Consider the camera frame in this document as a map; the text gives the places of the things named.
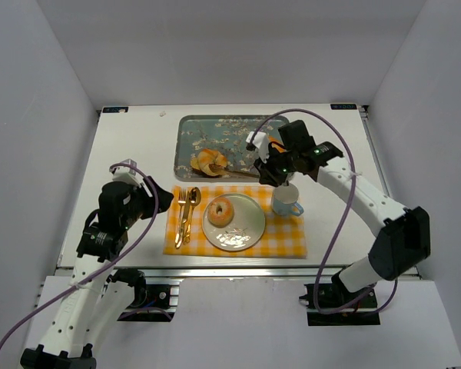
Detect metal serving tongs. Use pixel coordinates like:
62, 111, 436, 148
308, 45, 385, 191
209, 164, 260, 179

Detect sugared bagel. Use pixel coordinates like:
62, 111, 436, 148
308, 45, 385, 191
207, 197, 234, 227

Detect knotted bread roll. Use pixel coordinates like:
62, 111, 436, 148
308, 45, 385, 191
197, 148, 227, 177

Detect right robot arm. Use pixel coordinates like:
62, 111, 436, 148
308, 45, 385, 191
164, 121, 430, 293

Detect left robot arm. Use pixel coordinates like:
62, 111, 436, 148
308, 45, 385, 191
20, 181, 174, 368

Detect bread slice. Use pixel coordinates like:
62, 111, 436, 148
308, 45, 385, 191
190, 158, 201, 171

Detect gold fork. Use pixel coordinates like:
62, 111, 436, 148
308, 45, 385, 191
174, 188, 187, 248

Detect gold knife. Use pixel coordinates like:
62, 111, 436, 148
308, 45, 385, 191
181, 187, 197, 244

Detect striped croissant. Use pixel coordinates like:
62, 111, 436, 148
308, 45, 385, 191
268, 135, 285, 153

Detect light blue mug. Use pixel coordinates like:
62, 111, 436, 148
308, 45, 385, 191
271, 183, 304, 217

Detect gold spoon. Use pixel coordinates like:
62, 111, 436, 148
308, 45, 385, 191
188, 187, 201, 243

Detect blue floral serving tray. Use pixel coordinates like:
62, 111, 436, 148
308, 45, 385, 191
174, 115, 265, 182

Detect cream and green plate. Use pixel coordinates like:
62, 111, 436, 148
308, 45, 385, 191
201, 193, 266, 252

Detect yellow checkered cloth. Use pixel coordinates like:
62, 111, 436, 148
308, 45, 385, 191
164, 185, 307, 258

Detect left blue table label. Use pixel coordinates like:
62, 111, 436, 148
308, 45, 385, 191
101, 106, 128, 114

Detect blue table label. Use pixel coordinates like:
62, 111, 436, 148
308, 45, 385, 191
101, 106, 128, 114
330, 103, 357, 110

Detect right blue table label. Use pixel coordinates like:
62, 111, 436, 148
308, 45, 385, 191
330, 103, 357, 110

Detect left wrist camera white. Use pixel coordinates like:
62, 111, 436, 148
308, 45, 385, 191
109, 158, 146, 190

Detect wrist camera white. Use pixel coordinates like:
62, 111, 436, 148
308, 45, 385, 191
109, 158, 146, 190
246, 131, 270, 163

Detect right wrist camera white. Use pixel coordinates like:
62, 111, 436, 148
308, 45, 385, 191
246, 131, 270, 163

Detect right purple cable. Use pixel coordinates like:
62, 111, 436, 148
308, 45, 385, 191
249, 108, 400, 315

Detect aluminium table rail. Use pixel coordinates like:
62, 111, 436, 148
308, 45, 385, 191
55, 263, 423, 281

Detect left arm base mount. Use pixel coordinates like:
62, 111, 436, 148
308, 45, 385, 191
101, 268, 178, 322

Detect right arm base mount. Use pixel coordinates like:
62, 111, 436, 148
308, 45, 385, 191
299, 284, 380, 327

